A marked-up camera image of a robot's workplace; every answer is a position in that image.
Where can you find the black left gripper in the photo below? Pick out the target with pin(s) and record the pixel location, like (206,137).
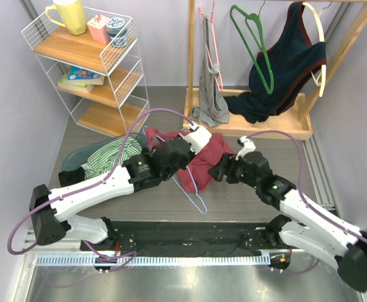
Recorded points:
(191,153)

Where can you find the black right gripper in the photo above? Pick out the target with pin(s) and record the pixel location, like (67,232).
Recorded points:
(228,162)

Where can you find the light blue hanger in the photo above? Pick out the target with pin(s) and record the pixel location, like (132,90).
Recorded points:
(194,178)

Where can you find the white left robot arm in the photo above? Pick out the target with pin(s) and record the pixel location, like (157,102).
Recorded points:
(55,213)

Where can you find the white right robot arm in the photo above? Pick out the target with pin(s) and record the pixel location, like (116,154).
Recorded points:
(302,223)

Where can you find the grey tank top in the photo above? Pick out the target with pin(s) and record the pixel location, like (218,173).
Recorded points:
(212,109)

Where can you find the cream white hanger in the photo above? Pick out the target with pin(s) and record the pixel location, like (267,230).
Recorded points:
(320,80)

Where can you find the navy tank top red trim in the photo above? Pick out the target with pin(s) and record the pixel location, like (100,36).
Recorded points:
(294,59)

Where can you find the pink hanger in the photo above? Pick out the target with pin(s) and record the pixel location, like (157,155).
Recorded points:
(211,48)

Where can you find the green striped shirt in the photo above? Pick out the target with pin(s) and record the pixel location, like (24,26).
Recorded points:
(103,159)

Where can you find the wooden clothes rack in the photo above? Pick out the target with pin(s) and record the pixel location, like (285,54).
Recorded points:
(296,121)

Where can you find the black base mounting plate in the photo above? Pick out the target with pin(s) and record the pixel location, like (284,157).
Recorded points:
(191,239)

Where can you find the teal plastic laundry basin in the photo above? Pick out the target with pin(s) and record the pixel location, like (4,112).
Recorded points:
(74,160)

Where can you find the blue cover book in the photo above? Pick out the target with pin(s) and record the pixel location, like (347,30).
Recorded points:
(83,76)

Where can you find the green cover book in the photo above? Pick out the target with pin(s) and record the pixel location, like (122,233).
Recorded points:
(64,84)

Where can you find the blue white patterned cup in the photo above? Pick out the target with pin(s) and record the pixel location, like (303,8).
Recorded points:
(116,31)

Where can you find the pink small box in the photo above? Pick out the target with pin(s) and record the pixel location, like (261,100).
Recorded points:
(98,29)

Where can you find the yellow mug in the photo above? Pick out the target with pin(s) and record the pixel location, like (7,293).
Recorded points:
(72,14)

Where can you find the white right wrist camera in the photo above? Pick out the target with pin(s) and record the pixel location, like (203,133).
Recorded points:
(246,145)

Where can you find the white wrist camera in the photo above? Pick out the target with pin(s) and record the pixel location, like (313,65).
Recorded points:
(246,145)
(197,137)

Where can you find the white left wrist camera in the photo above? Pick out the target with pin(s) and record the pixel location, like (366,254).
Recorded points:
(197,137)

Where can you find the white wire wooden shelf rack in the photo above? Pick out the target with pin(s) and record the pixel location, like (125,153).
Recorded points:
(102,85)

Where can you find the slotted aluminium cable rail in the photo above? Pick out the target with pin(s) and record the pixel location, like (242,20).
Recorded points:
(95,260)

